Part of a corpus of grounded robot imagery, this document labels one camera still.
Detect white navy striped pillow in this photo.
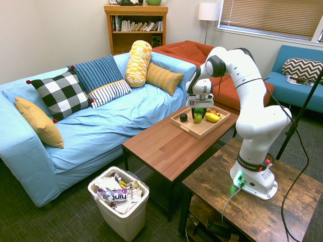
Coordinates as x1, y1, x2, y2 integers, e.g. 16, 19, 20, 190
87, 79, 132, 109

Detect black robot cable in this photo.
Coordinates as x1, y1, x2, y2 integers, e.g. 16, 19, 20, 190
262, 77, 310, 242

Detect magazine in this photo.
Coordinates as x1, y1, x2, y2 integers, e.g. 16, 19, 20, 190
285, 74, 315, 88

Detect wooden bookshelf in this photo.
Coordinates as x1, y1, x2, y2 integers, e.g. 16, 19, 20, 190
103, 4, 169, 56

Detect white shade floor lamp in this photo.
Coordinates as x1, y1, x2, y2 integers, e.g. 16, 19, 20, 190
198, 2, 222, 45

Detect plain mustard pillow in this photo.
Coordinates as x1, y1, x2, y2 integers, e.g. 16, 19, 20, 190
14, 96, 65, 149

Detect black power adapter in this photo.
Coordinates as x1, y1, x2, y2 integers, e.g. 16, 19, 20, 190
205, 218, 233, 237

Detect mustard striped pillow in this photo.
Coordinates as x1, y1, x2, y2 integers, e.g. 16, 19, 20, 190
145, 62, 184, 97

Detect yellow mango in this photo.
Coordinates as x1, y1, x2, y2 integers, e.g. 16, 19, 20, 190
205, 112, 221, 123

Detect wooden window blinds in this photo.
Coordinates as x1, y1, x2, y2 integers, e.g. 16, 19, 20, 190
218, 0, 323, 42

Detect grey base cable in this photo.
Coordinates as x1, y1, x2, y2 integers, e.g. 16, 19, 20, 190
221, 186, 243, 224

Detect reddish wooden coffee table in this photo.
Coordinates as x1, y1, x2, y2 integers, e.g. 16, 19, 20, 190
122, 105, 239, 222

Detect black white checkered pillow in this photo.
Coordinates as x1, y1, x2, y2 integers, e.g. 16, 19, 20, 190
26, 65, 94, 124

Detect light wooden tray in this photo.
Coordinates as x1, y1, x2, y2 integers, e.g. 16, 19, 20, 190
170, 105, 231, 140

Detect black white chevron pillow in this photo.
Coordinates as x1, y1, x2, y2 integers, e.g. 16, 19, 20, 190
282, 57, 323, 83

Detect light blue sofa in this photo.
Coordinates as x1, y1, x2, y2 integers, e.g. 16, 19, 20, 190
0, 51, 197, 209

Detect rustic dark wood table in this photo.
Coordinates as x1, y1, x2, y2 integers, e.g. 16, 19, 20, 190
178, 138, 323, 242

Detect row of paperback books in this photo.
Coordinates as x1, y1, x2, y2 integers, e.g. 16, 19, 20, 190
112, 15, 164, 32

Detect beige trash bin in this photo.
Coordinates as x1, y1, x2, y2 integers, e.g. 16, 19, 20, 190
87, 165, 150, 242

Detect clear bottle purple label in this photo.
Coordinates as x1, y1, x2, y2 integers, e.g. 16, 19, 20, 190
97, 188, 134, 205

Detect blue striped pillow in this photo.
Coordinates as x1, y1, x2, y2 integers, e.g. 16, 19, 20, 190
67, 54, 124, 94

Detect yellow white patterned bolster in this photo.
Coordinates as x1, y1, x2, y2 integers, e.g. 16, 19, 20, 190
124, 40, 153, 88

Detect teal sofa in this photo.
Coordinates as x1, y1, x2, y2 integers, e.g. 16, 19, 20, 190
266, 44, 323, 114

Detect black tripod stand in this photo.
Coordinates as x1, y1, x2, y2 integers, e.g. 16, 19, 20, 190
275, 75, 323, 161

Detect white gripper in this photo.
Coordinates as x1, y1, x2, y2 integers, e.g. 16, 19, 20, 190
186, 94, 214, 119

